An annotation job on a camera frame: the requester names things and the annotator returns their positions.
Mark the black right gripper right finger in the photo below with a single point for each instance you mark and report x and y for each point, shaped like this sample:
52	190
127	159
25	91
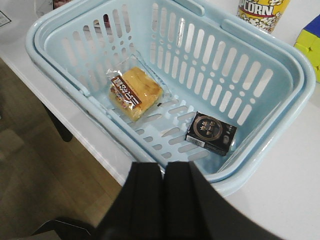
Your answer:
194	210

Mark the black tissue pack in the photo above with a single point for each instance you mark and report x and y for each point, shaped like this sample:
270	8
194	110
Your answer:
211	134

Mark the light blue plastic basket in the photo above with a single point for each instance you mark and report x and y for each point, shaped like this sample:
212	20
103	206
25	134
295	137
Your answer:
229	89

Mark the yellow blue puzzle cube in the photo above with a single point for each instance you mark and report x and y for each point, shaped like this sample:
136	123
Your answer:
308	42

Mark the yellow popcorn cup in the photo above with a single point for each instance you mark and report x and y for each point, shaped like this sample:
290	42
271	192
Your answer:
263	14

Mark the packaged yellow bread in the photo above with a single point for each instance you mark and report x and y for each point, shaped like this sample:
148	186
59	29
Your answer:
134	88

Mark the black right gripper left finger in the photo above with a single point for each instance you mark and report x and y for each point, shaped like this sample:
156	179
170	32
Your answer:
137	212

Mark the black and white box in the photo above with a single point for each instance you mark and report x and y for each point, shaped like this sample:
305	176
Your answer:
4	19

